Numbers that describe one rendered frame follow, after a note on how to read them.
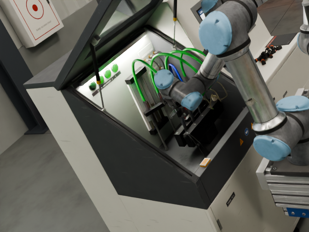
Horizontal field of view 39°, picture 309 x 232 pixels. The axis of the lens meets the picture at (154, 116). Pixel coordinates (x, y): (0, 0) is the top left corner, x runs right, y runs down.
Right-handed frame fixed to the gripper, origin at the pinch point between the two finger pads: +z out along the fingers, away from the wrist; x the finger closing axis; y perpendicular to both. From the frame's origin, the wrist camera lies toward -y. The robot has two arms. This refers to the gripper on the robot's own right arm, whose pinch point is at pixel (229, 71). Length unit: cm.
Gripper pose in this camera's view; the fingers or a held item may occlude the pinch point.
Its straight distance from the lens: 207.1
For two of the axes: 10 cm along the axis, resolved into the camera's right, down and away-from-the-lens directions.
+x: 5.5, -5.7, 6.1
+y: 7.4, -0.1, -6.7
